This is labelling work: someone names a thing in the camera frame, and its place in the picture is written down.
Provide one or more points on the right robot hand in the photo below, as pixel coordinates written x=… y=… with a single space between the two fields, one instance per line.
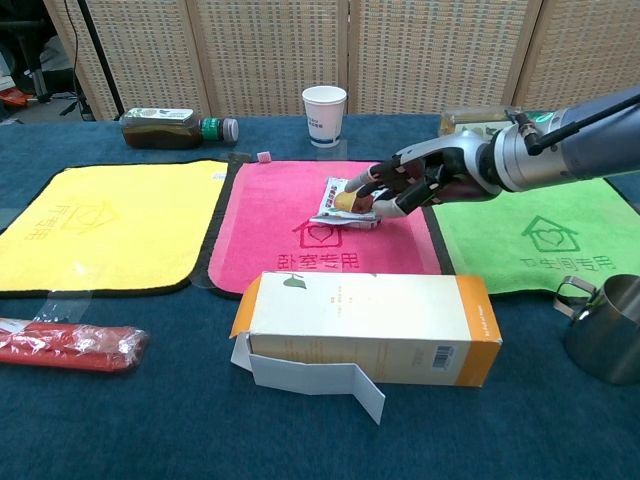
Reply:
x=450 y=160

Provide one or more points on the snack cake packet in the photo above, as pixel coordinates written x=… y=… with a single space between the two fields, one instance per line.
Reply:
x=335 y=207

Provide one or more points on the green towel mat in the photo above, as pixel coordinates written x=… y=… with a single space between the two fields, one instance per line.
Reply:
x=500 y=250

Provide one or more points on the pink towel mat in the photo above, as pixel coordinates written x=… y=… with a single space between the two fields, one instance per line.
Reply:
x=270 y=210

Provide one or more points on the yellow towel mat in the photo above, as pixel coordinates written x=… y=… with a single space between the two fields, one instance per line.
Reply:
x=125 y=240

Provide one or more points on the pale yellow tea bottle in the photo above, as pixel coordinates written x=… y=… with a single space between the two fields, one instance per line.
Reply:
x=465 y=120

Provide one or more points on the wicker folding screen panel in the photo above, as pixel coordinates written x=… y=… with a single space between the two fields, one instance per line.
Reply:
x=440 y=50
x=145 y=55
x=585 y=50
x=265 y=50

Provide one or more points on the white paper cup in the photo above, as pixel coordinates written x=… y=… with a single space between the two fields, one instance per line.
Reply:
x=324 y=117

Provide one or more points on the white and orange carton box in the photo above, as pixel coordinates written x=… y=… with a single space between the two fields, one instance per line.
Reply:
x=360 y=320

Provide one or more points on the stainless steel mug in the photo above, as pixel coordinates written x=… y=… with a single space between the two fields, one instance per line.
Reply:
x=610 y=335

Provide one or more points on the dark tea bottle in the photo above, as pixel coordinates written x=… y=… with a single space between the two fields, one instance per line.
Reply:
x=160 y=132

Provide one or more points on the black tripod stand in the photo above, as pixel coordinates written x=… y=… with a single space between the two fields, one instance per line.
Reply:
x=99 y=50

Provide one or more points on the clear tape strip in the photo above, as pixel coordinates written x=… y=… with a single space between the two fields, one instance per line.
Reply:
x=65 y=306

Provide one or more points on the red item in plastic wrap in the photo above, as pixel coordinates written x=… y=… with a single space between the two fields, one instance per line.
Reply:
x=60 y=345

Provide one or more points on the black office chair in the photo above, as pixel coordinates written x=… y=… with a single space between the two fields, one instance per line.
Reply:
x=30 y=55

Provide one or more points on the orange object on floor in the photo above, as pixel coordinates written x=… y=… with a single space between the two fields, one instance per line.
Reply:
x=12 y=97

